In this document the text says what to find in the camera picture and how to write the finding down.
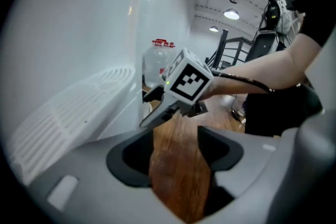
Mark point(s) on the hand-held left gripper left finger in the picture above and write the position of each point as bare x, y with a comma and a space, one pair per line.
86, 186

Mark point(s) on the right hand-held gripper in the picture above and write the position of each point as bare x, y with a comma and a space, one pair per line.
187, 81

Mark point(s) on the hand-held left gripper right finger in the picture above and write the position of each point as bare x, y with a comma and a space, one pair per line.
262, 165

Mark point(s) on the person's right forearm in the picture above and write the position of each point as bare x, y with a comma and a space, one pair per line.
262, 68

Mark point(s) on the clear water bottle red cap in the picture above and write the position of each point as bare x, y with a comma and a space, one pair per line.
157, 65

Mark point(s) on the white plastic bin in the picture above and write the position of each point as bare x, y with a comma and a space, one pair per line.
147, 108

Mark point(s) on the person's black trousers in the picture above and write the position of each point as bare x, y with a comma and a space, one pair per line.
275, 112

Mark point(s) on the white slotted drip tray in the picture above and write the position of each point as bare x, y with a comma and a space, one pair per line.
65, 118

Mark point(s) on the black metal stair railing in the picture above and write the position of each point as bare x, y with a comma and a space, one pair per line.
224, 42

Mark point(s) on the person's black shirt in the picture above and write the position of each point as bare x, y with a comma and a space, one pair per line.
317, 29

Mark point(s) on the black camera rig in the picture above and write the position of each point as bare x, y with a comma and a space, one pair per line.
273, 10

